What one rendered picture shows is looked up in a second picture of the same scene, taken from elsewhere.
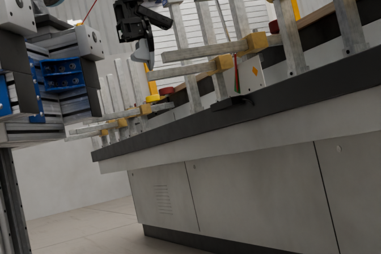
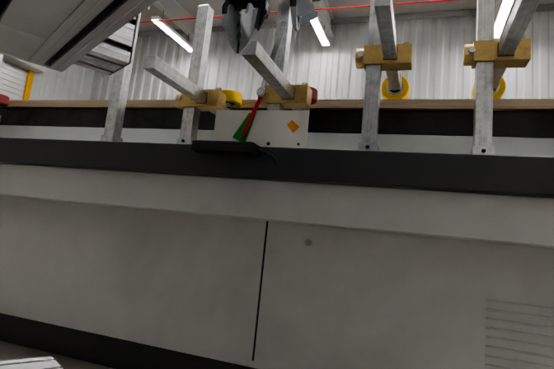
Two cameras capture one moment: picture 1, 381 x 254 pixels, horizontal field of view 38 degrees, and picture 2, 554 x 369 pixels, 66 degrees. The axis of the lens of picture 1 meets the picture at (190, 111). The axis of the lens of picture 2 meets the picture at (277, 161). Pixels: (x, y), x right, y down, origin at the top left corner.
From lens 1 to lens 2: 1.18 m
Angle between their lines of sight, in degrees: 49
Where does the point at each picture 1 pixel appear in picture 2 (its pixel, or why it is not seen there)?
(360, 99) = (467, 202)
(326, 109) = (402, 198)
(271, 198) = (150, 276)
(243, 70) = (267, 119)
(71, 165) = not seen: outside the picture
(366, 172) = (340, 274)
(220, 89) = (193, 128)
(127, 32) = not seen: outside the picture
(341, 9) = (486, 109)
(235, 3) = (286, 45)
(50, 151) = not seen: outside the picture
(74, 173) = not seen: outside the picture
